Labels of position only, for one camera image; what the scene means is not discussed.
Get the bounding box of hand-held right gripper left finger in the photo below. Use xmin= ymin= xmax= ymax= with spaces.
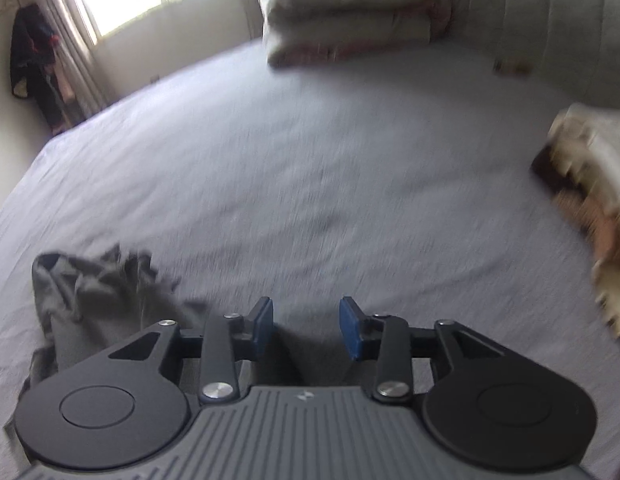
xmin=109 ymin=296 xmax=275 ymax=405

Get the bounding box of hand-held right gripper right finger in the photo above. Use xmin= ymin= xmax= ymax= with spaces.
xmin=339 ymin=296 xmax=510 ymax=405

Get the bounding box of dark grey-green shirt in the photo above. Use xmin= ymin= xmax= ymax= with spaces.
xmin=4 ymin=242 xmax=211 ymax=441

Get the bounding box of brown tan plush garment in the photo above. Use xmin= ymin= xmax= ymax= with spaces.
xmin=532 ymin=145 xmax=620 ymax=341

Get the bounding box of folded grey pink duvet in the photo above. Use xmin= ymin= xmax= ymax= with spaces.
xmin=262 ymin=0 xmax=453 ymax=69

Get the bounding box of small brown hair clip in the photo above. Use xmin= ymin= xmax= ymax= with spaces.
xmin=492 ymin=57 xmax=533 ymax=78

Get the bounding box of pink hanging garment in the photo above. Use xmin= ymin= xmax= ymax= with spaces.
xmin=55 ymin=65 xmax=76 ymax=103

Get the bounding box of grey star-print curtain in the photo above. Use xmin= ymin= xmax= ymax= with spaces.
xmin=237 ymin=0 xmax=265 ymax=41
xmin=35 ymin=0 xmax=108 ymax=121

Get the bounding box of dark hanging jacket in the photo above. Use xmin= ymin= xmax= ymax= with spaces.
xmin=10 ymin=2 xmax=66 ymax=131

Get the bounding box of grey quilted headboard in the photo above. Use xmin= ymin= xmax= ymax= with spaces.
xmin=440 ymin=0 xmax=620 ymax=111

